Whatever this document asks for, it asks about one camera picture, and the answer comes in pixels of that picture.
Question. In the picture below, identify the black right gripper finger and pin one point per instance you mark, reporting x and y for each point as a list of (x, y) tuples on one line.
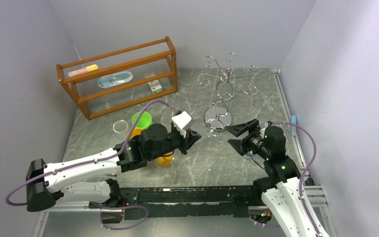
[(237, 130), (241, 146)]

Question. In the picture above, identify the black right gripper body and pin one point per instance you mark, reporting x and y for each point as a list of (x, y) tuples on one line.
[(246, 138)]

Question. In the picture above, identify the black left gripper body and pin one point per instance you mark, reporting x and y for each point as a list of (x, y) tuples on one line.
[(175, 141)]

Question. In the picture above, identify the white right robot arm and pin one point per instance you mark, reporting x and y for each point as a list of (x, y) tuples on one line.
[(282, 190)]

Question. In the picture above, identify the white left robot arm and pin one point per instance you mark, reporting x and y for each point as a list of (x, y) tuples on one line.
[(50, 183)]

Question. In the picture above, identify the chrome wine glass rack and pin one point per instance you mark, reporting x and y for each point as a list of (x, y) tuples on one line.
[(218, 115)]

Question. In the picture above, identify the clear plastic wine glass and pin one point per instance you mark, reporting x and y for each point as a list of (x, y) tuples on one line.
[(121, 129)]

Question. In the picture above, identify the orange wooden shelf rack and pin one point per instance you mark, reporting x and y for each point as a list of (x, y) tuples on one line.
[(148, 61)]

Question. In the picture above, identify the small blue-lidded jar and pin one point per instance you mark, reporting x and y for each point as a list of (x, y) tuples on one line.
[(249, 155)]

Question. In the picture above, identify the orange plastic goblet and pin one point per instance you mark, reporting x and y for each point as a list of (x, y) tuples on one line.
[(135, 132), (165, 160)]

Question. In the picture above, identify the green plastic goblet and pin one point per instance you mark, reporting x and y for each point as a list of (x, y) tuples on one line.
[(143, 122)]

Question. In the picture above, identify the small white box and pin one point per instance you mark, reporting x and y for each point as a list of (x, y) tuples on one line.
[(155, 86)]

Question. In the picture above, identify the yellow pink highlighter pen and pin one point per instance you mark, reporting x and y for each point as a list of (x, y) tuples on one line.
[(83, 70)]

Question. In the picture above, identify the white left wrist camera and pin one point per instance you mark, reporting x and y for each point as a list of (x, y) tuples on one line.
[(183, 122)]

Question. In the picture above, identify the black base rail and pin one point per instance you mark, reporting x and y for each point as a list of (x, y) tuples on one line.
[(185, 201)]

